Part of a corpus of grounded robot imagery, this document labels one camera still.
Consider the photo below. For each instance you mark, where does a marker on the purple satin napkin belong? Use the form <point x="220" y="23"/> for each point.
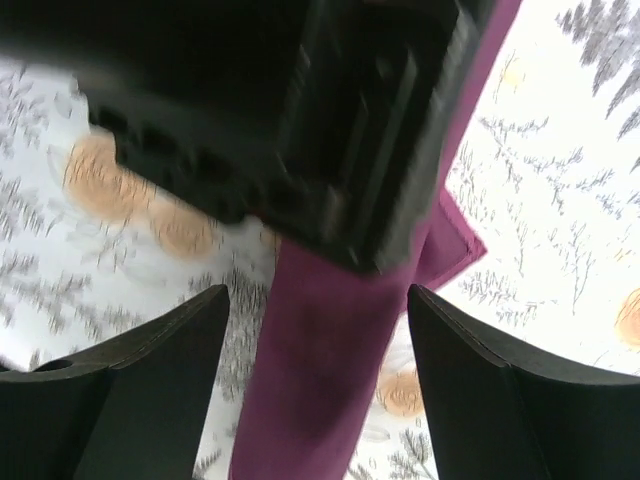
<point x="322" y="342"/>

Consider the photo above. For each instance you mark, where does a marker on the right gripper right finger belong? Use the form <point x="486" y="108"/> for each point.
<point x="499" y="408"/>

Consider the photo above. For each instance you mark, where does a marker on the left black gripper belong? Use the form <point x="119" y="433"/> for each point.
<point x="324" y="119"/>

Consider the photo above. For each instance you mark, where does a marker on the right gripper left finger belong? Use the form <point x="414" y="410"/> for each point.
<point x="132" y="407"/>

